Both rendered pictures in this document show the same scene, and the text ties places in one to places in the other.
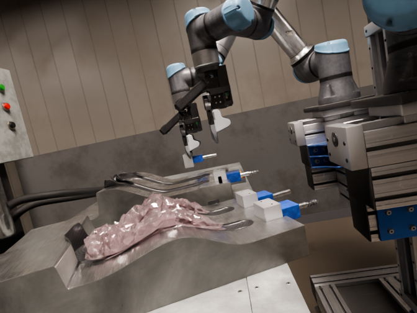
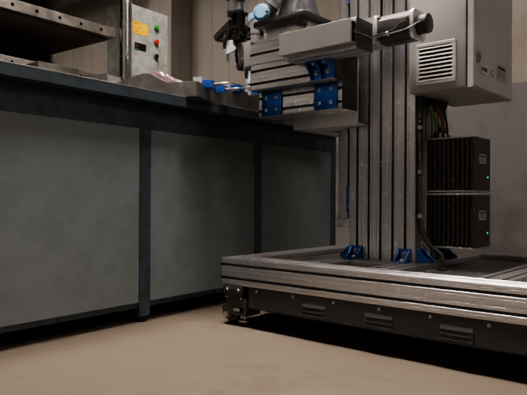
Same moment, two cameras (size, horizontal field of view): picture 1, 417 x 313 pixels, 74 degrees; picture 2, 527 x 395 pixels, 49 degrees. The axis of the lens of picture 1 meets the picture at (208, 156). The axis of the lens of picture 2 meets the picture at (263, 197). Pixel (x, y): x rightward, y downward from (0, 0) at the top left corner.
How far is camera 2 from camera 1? 1.98 m
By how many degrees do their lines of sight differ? 34
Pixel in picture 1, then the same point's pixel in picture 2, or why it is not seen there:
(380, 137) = (256, 48)
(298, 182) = (493, 207)
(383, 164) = (256, 63)
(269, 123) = (467, 113)
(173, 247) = (143, 76)
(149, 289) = not seen: hidden behind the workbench
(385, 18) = not seen: outside the picture
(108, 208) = not seen: hidden behind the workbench
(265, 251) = (176, 88)
